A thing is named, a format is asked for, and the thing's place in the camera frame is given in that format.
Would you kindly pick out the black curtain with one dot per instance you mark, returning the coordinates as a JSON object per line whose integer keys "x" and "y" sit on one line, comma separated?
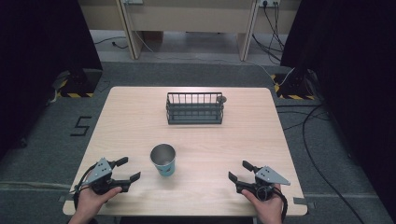
{"x": 43, "y": 62}
{"x": 351, "y": 93}

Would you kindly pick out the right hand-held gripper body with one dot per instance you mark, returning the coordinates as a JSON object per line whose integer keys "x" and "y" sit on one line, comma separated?
{"x": 268, "y": 178}

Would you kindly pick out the white wall socket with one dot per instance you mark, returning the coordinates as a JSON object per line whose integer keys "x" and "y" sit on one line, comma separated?
{"x": 269, "y": 2}
{"x": 132, "y": 1}

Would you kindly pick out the small round basket tag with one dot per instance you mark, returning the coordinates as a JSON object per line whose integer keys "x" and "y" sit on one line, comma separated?
{"x": 222, "y": 99}

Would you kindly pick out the person's right hand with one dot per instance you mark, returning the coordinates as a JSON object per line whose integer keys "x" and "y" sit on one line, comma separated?
{"x": 266, "y": 208}

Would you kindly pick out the grey floor tape patch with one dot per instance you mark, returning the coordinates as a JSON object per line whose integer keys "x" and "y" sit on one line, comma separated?
{"x": 304, "y": 202}
{"x": 63, "y": 198}

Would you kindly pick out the steel cup with blue sleeve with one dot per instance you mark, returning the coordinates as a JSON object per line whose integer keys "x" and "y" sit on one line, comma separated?
{"x": 163, "y": 160}

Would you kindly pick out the beige wooden desk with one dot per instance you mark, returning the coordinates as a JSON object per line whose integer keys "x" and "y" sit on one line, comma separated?
{"x": 190, "y": 20}

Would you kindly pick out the person's left hand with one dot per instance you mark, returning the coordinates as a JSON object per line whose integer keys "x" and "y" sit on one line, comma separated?
{"x": 91, "y": 200}

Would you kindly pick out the stand base with hazard tape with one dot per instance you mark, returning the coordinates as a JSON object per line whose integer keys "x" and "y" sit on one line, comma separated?
{"x": 79, "y": 85}
{"x": 294, "y": 87}

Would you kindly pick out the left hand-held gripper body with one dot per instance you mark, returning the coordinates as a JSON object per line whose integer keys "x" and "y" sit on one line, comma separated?
{"x": 100, "y": 174}

